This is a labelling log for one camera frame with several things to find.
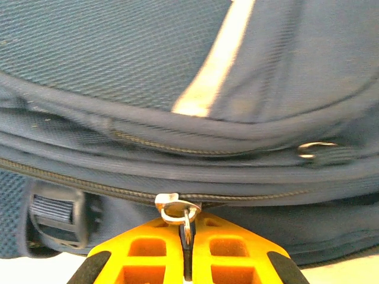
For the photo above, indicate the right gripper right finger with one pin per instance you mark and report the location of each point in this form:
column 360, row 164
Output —
column 204, row 251

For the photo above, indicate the navy blue backpack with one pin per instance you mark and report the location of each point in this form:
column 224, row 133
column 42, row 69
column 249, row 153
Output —
column 118, row 59

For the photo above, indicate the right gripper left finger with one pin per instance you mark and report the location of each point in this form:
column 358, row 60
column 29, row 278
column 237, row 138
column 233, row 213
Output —
column 171, row 251

